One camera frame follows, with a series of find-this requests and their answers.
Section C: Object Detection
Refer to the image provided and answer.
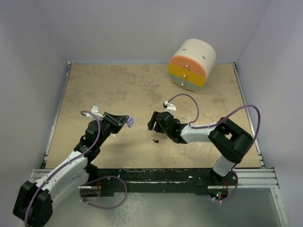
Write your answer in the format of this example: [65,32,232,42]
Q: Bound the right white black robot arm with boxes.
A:
[147,111,253,185]

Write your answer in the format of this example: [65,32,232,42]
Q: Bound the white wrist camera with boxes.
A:
[90,105,104,121]
[163,101,176,116]

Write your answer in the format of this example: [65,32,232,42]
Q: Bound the round cream drawer cabinet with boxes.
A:
[168,39,216,92]

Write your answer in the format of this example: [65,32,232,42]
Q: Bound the purple earbud charging case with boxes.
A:
[127,116,134,128]

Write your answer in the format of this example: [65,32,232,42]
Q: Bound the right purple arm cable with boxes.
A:
[168,94,262,171]

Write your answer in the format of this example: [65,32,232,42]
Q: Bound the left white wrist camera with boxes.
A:
[90,105,104,121]

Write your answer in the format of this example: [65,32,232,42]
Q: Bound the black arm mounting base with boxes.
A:
[85,164,238,199]

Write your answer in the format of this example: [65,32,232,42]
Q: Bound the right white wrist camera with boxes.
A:
[163,101,176,116]

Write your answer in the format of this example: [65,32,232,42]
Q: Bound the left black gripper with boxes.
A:
[96,112,128,147]

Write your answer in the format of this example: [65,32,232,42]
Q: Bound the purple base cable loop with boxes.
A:
[79,176,128,209]

